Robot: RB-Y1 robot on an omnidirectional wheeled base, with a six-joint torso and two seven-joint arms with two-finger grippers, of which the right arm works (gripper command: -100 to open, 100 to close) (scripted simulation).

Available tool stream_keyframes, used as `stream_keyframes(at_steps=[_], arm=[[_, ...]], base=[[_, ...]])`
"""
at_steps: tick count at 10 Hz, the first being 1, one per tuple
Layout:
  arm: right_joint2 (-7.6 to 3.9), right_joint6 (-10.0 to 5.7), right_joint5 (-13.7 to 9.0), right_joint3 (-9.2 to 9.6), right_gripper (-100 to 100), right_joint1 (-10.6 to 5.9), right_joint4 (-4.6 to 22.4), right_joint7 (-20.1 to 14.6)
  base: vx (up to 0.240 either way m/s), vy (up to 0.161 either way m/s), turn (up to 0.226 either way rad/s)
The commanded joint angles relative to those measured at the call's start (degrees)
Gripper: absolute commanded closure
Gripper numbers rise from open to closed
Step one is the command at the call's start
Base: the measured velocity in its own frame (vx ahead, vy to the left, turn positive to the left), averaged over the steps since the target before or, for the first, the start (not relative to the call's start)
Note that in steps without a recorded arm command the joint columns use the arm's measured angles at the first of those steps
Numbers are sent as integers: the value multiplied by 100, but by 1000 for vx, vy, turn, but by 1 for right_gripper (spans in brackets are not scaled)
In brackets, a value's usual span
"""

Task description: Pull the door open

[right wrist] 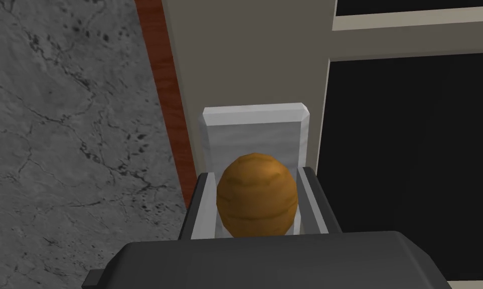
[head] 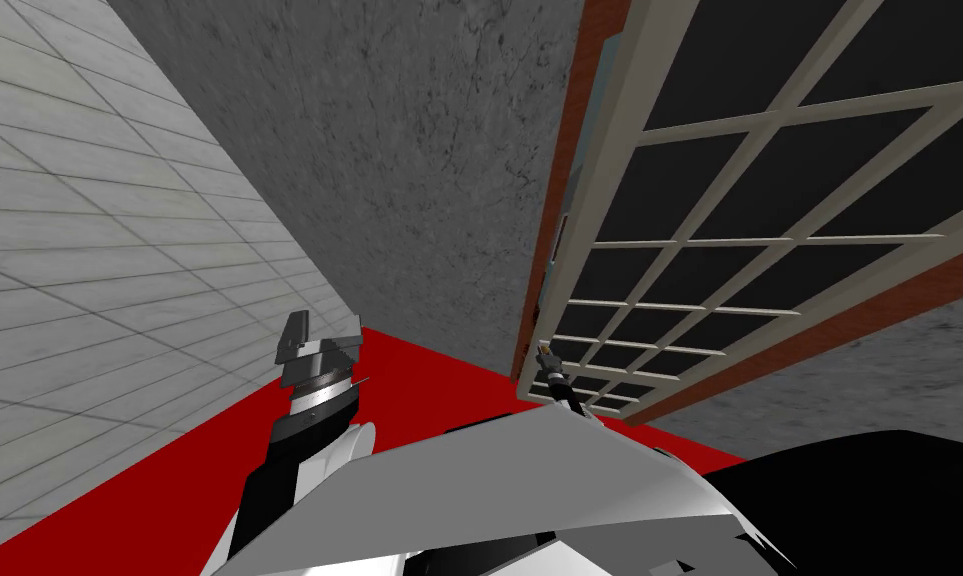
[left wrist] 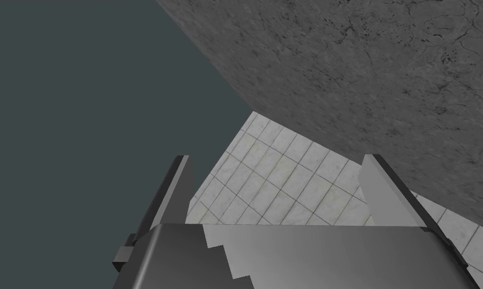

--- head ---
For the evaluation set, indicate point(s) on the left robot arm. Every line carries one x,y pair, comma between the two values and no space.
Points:
289,464

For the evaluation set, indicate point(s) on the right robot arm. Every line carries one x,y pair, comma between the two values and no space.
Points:
857,504

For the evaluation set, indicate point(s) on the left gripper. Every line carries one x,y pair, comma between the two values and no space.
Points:
318,370

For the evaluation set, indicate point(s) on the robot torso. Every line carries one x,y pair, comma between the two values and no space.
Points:
497,472

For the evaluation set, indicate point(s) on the beige lattice glass door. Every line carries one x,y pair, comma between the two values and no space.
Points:
737,192

